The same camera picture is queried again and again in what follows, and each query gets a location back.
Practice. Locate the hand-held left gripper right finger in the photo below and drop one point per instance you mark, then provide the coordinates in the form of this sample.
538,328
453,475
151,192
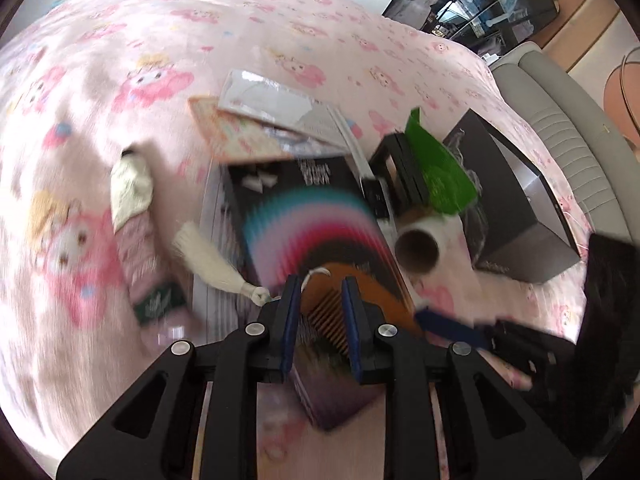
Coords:
353,330

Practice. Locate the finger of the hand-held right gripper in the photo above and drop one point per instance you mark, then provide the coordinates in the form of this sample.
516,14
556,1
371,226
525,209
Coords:
450,328

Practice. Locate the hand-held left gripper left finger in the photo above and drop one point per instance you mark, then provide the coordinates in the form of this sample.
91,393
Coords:
289,325

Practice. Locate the wooden comb with white tassel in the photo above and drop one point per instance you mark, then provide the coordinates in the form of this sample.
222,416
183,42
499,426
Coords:
372,287

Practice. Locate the black book with rainbow cover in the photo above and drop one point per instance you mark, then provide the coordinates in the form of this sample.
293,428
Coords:
300,210

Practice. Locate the large black grey box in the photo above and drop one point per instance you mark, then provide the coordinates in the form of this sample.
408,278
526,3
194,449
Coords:
515,195

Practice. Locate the green card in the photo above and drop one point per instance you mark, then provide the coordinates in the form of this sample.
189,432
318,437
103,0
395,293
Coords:
437,170

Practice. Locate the pink tube with white cap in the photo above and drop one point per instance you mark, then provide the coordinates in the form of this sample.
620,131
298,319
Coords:
142,255

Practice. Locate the small black box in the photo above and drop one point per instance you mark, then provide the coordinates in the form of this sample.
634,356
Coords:
395,170

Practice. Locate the white band with black end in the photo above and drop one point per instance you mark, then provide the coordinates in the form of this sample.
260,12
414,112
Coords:
357,155

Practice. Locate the pink patterned booklet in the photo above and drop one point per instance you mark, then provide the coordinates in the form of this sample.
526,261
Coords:
225,135

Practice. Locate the grey padded sofa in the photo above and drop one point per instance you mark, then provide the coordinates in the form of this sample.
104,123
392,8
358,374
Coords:
560,110

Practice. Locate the round peach stool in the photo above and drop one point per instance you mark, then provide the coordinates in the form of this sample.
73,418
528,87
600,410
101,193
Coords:
622,95

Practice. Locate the silver foil packet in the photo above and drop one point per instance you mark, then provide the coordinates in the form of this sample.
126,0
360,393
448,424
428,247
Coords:
272,102

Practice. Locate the pink printed blanket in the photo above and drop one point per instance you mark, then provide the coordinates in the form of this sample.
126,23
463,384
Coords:
150,60

